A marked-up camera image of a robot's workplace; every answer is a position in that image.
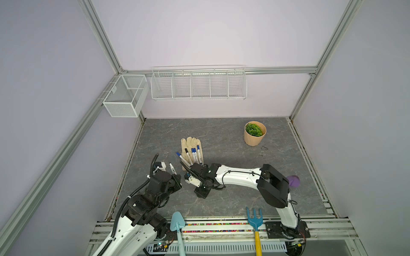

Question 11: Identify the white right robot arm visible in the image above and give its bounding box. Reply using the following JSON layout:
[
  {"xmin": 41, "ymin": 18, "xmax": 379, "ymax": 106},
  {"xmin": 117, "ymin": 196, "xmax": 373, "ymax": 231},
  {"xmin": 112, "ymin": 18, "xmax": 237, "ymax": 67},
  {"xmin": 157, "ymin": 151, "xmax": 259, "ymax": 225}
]
[{"xmin": 184, "ymin": 163, "xmax": 311, "ymax": 240}]

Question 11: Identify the cream work glove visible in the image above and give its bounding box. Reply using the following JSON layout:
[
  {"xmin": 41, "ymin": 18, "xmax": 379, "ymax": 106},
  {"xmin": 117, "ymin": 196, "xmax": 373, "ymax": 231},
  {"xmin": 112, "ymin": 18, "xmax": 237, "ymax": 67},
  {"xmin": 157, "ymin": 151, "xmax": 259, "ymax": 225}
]
[{"xmin": 180, "ymin": 137, "xmax": 205, "ymax": 164}]

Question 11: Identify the small white mesh basket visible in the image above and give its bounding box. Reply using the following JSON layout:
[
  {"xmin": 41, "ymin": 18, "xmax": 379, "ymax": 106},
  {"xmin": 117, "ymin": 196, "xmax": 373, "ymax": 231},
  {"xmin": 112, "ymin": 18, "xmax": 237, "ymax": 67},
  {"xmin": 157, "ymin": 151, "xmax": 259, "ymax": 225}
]
[{"xmin": 102, "ymin": 74, "xmax": 149, "ymax": 118}]

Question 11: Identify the aluminium front rail base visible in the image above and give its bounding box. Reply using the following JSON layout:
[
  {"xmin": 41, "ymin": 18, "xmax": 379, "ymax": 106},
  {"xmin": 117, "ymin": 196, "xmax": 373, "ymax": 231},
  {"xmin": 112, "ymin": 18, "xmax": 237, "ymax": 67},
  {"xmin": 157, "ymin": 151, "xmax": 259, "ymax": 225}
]
[{"xmin": 84, "ymin": 217, "xmax": 359, "ymax": 256}]

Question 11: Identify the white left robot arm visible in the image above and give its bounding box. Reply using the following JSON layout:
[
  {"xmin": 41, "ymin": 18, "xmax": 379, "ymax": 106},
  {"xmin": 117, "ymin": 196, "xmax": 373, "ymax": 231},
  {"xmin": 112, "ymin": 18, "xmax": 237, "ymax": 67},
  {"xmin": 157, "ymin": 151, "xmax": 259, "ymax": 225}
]
[{"xmin": 94, "ymin": 171, "xmax": 182, "ymax": 256}]

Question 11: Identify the terracotta pot with green plant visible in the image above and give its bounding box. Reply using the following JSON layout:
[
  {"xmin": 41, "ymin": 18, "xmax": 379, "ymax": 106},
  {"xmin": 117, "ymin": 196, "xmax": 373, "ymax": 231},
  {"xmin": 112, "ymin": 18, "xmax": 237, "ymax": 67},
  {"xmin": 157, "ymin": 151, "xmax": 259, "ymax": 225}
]
[{"xmin": 244, "ymin": 121, "xmax": 267, "ymax": 147}]

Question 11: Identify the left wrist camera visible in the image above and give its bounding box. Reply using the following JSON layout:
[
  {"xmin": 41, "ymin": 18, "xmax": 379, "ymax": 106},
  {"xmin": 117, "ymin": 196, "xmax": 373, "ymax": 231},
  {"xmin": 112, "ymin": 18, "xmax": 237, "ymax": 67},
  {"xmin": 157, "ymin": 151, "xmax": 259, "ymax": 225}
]
[{"xmin": 153, "ymin": 162, "xmax": 167, "ymax": 174}]

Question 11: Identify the teal fork yellow handle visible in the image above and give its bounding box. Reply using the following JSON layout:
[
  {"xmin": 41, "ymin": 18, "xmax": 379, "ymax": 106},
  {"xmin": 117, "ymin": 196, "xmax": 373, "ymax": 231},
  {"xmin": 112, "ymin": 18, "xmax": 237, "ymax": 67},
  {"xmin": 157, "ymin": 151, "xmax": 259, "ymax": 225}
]
[{"xmin": 246, "ymin": 207, "xmax": 263, "ymax": 256}]

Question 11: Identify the long white wire basket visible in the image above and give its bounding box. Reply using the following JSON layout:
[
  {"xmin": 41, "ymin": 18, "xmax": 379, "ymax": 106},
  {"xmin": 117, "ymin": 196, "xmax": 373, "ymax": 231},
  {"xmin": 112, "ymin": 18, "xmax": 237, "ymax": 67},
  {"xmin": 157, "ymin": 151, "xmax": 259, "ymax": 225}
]
[{"xmin": 151, "ymin": 65, "xmax": 248, "ymax": 100}]

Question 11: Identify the teal garden trowel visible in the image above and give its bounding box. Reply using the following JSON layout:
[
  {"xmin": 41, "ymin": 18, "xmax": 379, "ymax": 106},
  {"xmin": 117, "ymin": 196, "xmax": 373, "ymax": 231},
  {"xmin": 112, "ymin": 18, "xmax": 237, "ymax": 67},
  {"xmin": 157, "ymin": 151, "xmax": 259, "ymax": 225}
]
[{"xmin": 170, "ymin": 211, "xmax": 186, "ymax": 256}]

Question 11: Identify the white whiteboard marker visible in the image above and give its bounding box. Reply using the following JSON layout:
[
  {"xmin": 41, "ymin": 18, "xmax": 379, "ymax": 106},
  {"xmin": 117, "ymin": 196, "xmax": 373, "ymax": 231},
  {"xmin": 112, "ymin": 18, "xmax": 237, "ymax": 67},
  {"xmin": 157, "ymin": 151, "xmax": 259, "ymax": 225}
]
[
  {"xmin": 191, "ymin": 148, "xmax": 200, "ymax": 163},
  {"xmin": 196, "ymin": 145, "xmax": 203, "ymax": 164},
  {"xmin": 176, "ymin": 152, "xmax": 191, "ymax": 167},
  {"xmin": 184, "ymin": 148, "xmax": 193, "ymax": 166},
  {"xmin": 169, "ymin": 163, "xmax": 177, "ymax": 175}
]

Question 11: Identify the purple pink small shovel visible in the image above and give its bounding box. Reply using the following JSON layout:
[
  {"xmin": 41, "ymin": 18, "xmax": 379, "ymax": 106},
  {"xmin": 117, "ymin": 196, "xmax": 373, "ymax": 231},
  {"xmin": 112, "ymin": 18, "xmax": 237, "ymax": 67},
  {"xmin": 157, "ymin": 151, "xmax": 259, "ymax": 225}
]
[{"xmin": 287, "ymin": 176, "xmax": 301, "ymax": 188}]

